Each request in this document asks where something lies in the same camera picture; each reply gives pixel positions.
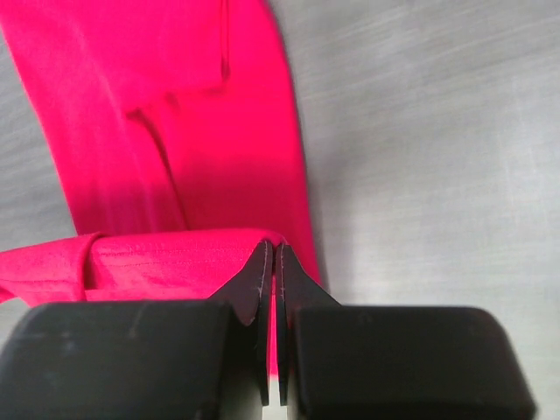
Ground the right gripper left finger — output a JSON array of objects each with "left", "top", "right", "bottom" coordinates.
[{"left": 1, "top": 241, "right": 273, "bottom": 419}]

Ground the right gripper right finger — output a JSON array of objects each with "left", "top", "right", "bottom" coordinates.
[{"left": 276, "top": 245, "right": 537, "bottom": 419}]

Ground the crimson t shirt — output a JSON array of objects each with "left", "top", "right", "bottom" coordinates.
[{"left": 0, "top": 0, "right": 328, "bottom": 377}]

